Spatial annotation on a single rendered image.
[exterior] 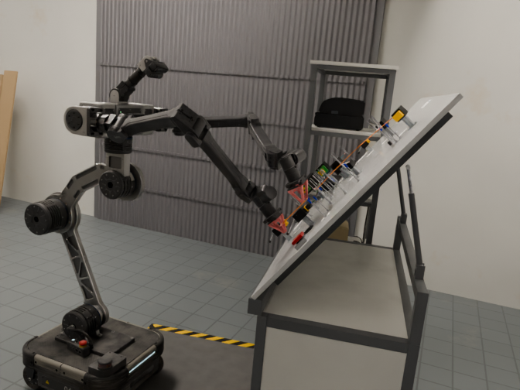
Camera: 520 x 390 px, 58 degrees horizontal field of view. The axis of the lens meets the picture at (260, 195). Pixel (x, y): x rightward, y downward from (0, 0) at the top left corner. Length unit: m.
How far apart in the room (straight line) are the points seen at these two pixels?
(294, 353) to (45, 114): 5.10
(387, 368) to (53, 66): 5.33
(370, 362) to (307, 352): 0.23
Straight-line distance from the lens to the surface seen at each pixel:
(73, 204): 2.72
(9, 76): 6.32
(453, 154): 4.40
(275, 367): 1.93
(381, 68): 2.84
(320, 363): 1.89
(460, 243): 4.54
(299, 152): 1.98
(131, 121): 1.97
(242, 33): 4.82
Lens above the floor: 1.62
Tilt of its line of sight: 12 degrees down
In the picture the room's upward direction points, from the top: 5 degrees clockwise
